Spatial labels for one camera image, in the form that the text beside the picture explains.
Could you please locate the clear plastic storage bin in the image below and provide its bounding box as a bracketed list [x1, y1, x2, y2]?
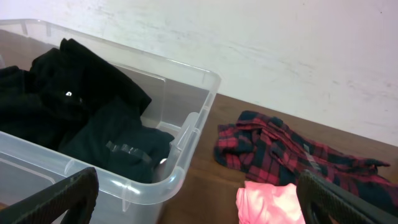
[1, 19, 221, 223]

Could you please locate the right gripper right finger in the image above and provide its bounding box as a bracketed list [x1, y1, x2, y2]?
[296, 170, 397, 224]

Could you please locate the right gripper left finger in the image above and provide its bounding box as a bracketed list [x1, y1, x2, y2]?
[1, 167, 99, 224]

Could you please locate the red plaid shirt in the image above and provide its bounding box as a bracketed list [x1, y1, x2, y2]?
[214, 111, 397, 215]

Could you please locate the dark navy garment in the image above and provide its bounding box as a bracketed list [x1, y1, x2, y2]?
[59, 98, 174, 184]

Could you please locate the large black garment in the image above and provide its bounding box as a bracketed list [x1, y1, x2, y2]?
[1, 39, 152, 149]

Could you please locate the pink garment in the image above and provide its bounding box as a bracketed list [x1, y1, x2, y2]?
[236, 181, 305, 224]

